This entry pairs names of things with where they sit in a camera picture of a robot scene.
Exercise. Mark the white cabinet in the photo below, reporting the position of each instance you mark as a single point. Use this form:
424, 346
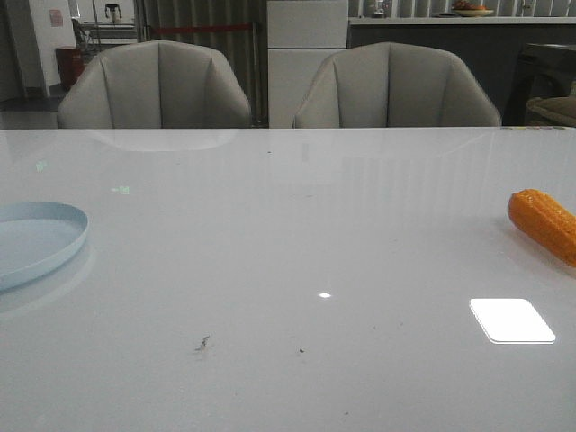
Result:
300, 35

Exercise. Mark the fruit bowl on counter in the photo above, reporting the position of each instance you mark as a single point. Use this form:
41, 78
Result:
468, 9

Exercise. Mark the left beige upholstered chair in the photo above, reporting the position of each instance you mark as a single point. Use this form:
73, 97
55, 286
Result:
158, 84

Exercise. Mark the grey counter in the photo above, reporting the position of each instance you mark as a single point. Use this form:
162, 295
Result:
489, 46

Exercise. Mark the olive cushion seat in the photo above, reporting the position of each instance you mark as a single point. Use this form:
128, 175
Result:
556, 110

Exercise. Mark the red barrier belt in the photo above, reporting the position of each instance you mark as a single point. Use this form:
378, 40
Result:
246, 26

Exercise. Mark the beige upholstered chair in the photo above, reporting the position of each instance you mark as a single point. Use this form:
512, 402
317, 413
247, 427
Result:
158, 84
394, 85

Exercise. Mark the light blue round plate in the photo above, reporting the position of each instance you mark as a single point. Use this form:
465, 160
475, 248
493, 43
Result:
37, 238

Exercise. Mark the right beige upholstered chair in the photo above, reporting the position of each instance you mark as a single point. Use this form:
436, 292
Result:
394, 85

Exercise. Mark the orange corn cob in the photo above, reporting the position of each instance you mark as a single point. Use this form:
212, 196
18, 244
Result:
545, 221

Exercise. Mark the red trash bin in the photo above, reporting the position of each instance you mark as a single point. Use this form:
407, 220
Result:
70, 65

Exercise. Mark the pink wall notice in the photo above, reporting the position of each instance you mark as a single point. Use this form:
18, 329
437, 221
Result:
56, 18

